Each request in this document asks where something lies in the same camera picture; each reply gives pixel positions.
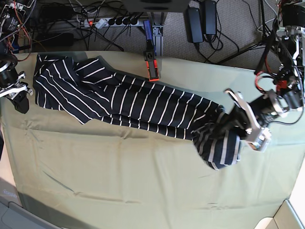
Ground light green table cloth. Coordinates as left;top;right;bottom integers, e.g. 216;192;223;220
0;50;305;229

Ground navy white striped T-shirt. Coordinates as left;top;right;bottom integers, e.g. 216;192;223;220
33;55;241;170

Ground right gripper body with white bracket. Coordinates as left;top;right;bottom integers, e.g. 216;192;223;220
0;54;33;100

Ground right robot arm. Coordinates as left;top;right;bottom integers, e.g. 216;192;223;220
0;0;37;114

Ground black tripod stand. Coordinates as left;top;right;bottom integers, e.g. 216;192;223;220
215;0;277;69

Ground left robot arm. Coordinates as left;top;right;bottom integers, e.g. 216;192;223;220
214;0;305;151

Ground black box on floor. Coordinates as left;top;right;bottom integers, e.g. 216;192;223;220
35;33;74;47

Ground white power strip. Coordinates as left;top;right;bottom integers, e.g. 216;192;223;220
81;16;145;29

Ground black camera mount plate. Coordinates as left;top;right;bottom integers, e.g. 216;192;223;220
122;0;190;12

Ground black power adapter brick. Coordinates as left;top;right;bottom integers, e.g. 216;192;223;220
185;7;203;43

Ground grey aluminium frame post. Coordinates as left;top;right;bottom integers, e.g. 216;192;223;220
147;12;167;56

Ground blue orange centre clamp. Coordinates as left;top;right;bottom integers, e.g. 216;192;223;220
143;20;160;82

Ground left gripper body with white bracket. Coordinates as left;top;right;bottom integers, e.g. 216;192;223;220
224;88;290;152

